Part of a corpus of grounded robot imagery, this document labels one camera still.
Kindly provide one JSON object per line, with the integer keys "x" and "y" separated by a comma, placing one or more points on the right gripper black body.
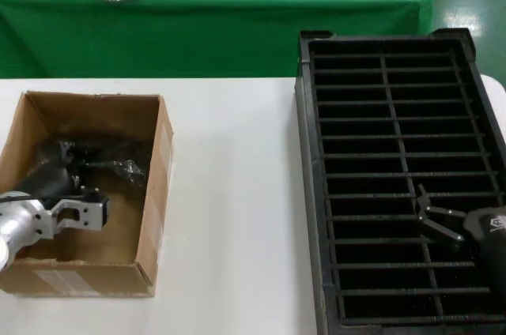
{"x": 490, "y": 224}

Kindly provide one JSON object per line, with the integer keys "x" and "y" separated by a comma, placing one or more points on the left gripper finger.
{"x": 65, "y": 152}

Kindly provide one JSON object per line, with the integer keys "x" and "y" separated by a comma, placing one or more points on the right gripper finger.
{"x": 440, "y": 232}
{"x": 446, "y": 211}

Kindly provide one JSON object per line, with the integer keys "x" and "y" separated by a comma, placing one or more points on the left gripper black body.
{"x": 89, "y": 212}

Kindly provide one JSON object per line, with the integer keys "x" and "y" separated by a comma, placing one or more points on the translucent grey antistatic bag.
{"x": 126, "y": 171}

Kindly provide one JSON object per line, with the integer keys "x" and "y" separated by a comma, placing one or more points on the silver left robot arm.
{"x": 16, "y": 224}

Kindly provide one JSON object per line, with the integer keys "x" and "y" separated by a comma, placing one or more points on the brown cardboard box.
{"x": 99, "y": 114}

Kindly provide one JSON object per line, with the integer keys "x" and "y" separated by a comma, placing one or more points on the black slotted plastic container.
{"x": 308, "y": 133}

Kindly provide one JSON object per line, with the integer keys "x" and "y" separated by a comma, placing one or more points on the green tablecloth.
{"x": 217, "y": 15}

